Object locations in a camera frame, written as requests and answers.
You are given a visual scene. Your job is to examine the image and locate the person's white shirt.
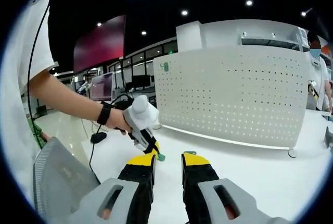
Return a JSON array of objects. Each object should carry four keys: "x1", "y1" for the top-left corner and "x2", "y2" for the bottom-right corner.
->
[{"x1": 0, "y1": 0, "x2": 60, "y2": 183}]

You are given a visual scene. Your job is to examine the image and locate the grey metal shelf rack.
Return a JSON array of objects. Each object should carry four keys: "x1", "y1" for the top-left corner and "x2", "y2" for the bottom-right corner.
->
[{"x1": 240, "y1": 28, "x2": 310, "y2": 52}]

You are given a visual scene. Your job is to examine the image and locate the black wrist strap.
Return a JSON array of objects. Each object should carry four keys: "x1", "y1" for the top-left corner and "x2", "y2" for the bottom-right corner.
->
[{"x1": 97, "y1": 101, "x2": 112, "y2": 126}]

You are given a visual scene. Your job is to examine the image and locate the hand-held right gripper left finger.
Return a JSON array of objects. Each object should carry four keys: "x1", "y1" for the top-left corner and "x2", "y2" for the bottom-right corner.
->
[{"x1": 69, "y1": 153, "x2": 158, "y2": 224}]

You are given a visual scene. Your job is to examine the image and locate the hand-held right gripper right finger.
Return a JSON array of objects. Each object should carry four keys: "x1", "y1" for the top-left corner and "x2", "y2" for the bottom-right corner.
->
[{"x1": 181, "y1": 152, "x2": 290, "y2": 224}]

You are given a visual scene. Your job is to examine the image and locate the pink-lit computer monitor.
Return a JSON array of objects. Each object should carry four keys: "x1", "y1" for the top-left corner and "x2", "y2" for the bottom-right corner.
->
[{"x1": 90, "y1": 72, "x2": 114, "y2": 102}]

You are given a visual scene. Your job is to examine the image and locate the grey ribbed device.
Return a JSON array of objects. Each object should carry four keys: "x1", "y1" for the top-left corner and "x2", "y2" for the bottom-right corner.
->
[{"x1": 33, "y1": 137, "x2": 101, "y2": 217}]

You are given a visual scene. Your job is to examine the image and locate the person's left hand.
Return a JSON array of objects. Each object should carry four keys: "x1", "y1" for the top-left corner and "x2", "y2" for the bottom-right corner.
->
[{"x1": 106, "y1": 108, "x2": 133, "y2": 137}]

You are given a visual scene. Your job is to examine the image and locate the black computer monitor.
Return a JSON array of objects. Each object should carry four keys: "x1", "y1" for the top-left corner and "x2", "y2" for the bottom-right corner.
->
[{"x1": 131, "y1": 74, "x2": 152, "y2": 90}]

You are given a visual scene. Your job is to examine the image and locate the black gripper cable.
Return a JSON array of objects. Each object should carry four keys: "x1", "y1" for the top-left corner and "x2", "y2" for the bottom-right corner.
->
[{"x1": 88, "y1": 123, "x2": 105, "y2": 185}]

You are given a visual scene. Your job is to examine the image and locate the dark grey curved object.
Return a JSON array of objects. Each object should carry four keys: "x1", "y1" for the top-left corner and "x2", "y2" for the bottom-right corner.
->
[{"x1": 324, "y1": 126, "x2": 333, "y2": 148}]

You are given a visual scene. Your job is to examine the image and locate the black computer mouse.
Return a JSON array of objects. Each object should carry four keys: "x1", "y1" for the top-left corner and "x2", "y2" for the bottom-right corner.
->
[{"x1": 90, "y1": 132, "x2": 108, "y2": 144}]

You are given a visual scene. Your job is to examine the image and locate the black body-worn cable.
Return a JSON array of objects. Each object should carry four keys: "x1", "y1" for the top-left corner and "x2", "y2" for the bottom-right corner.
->
[{"x1": 27, "y1": 0, "x2": 52, "y2": 122}]

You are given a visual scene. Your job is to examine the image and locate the large red wall screen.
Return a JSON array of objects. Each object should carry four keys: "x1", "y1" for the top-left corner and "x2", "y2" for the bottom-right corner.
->
[{"x1": 73, "y1": 15, "x2": 127, "y2": 73}]

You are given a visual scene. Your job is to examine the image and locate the round ceiling downlights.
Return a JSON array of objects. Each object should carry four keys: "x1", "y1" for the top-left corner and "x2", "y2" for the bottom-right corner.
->
[{"x1": 96, "y1": 0, "x2": 308, "y2": 36}]

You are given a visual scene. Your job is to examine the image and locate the white perforated mounting plate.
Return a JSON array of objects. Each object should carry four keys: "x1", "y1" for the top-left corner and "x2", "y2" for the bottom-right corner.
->
[{"x1": 152, "y1": 45, "x2": 309, "y2": 158}]

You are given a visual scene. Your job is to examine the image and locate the white partition cabinet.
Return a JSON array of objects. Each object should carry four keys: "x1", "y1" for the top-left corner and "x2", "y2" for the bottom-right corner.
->
[{"x1": 176, "y1": 19, "x2": 309, "y2": 53}]

